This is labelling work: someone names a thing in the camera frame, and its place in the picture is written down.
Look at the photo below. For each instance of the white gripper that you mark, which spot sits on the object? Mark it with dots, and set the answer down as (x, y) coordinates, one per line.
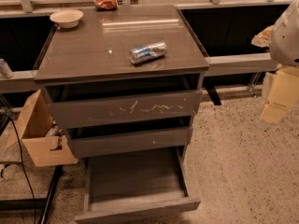
(286, 39)

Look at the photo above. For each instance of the blue silver redbull can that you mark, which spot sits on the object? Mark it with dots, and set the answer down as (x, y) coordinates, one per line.
(148, 52)

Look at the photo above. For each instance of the grey drawer cabinet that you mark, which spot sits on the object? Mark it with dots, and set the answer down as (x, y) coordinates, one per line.
(92, 61)

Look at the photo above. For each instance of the grey open bottom drawer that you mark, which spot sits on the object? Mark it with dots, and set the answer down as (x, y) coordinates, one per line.
(135, 185)

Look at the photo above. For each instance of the grey middle drawer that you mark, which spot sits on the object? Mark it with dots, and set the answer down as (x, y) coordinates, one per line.
(121, 143)

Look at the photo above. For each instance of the grey top drawer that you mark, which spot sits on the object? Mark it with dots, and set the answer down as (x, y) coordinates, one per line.
(124, 109)

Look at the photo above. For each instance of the silver can on ledge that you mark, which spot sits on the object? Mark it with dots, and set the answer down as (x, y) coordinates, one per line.
(5, 69)

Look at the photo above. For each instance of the grey metal railing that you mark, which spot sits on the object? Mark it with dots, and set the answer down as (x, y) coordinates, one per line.
(218, 66)

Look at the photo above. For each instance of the crumpled orange snack bag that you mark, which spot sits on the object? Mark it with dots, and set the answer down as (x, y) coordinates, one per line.
(105, 4)

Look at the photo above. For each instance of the white ceramic bowl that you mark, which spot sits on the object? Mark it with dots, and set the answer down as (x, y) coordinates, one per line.
(67, 18)

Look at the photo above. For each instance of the open cardboard box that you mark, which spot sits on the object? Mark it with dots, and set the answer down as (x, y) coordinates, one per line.
(33, 124)

